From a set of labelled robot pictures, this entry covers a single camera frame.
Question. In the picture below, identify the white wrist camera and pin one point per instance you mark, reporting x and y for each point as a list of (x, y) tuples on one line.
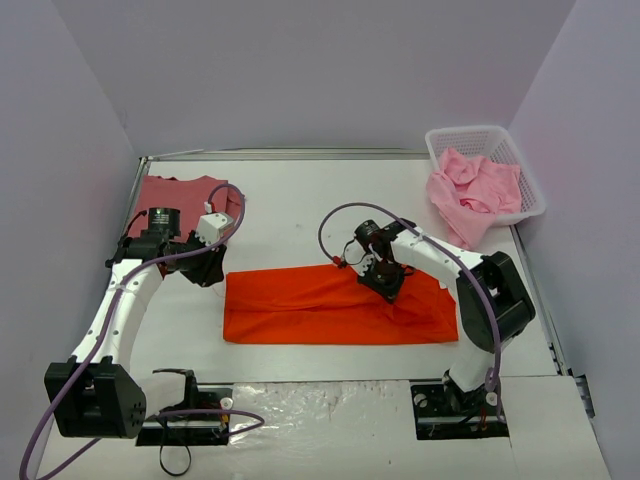
[(355, 257), (212, 227)]

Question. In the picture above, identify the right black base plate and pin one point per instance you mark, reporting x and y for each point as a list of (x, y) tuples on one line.
[(441, 413)]

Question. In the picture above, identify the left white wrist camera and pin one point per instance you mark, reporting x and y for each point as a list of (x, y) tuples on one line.
[(212, 227)]

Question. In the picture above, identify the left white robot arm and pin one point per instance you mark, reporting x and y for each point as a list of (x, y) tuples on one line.
[(93, 394)]

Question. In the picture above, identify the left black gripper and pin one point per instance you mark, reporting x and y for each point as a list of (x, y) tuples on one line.
[(210, 267)]

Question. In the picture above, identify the white plastic basket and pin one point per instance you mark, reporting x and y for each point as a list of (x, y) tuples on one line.
[(496, 144)]

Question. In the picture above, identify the dusty red folded t shirt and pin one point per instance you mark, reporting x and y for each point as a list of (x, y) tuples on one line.
[(188, 196)]

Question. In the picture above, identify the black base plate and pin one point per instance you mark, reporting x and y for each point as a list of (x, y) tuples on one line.
[(193, 429), (441, 413)]

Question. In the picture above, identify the light pink t shirt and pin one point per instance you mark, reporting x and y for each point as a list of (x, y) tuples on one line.
[(470, 193)]

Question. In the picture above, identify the orange t shirt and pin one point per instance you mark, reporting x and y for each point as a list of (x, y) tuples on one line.
[(324, 305)]

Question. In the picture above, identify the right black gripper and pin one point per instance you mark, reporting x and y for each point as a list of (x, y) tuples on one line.
[(383, 284)]

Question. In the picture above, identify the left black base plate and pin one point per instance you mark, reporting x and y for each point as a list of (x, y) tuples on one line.
[(193, 429)]

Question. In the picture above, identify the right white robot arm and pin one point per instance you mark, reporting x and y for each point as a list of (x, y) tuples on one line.
[(493, 304)]

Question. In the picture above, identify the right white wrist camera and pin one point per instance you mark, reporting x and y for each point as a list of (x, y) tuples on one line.
[(355, 257)]

